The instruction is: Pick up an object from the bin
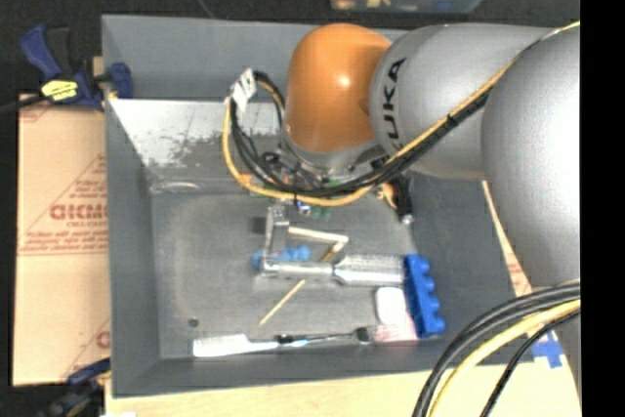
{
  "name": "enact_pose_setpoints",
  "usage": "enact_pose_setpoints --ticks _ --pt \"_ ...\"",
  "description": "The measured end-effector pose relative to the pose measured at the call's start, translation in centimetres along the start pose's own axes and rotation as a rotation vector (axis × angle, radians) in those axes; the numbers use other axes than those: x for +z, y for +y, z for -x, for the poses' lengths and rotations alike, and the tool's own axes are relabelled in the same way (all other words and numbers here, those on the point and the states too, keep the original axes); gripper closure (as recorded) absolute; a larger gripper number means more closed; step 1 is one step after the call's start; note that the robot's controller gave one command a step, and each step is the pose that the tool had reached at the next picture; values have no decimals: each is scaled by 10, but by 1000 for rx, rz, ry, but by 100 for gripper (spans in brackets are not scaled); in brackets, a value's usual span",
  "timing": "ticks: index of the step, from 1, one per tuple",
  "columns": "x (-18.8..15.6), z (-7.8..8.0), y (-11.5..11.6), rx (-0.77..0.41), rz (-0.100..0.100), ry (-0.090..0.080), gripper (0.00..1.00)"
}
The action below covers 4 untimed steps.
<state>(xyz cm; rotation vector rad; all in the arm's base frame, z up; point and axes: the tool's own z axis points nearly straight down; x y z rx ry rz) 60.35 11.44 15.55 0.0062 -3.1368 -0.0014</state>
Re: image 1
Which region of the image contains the pink packet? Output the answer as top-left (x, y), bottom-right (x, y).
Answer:
top-left (372, 321), bottom-right (420, 343)

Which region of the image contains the thin wooden stick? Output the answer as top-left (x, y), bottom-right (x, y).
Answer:
top-left (258, 278), bottom-right (308, 328)

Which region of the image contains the brown cardboard board, red print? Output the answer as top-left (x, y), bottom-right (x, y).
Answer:
top-left (12, 92), bottom-right (534, 388)

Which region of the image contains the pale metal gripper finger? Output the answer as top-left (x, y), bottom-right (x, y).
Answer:
top-left (264, 207), bottom-right (279, 262)
top-left (277, 208), bottom-right (291, 260)

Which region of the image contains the flat pale wooden stick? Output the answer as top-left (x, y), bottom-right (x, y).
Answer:
top-left (286, 226), bottom-right (351, 245)

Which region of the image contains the white toothbrush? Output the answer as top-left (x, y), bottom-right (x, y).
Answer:
top-left (190, 332), bottom-right (310, 359)

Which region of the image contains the blue toy building brick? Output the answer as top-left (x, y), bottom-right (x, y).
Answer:
top-left (401, 252), bottom-right (447, 340)

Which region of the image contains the short wooden stick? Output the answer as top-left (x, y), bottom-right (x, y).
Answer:
top-left (318, 242), bottom-right (346, 263)

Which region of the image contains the small blue toy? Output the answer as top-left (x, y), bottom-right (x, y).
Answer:
top-left (250, 244), bottom-right (313, 270)

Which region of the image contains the small orange toy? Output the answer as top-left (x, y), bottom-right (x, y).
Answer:
top-left (377, 182), bottom-right (397, 210)

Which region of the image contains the grey metal bin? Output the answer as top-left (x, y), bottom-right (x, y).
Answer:
top-left (100, 13), bottom-right (531, 397)

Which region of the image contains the silver metal tool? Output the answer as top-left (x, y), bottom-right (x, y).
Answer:
top-left (260, 252), bottom-right (407, 288)

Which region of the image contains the thin black metal tool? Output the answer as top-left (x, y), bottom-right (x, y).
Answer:
top-left (274, 326), bottom-right (374, 350)

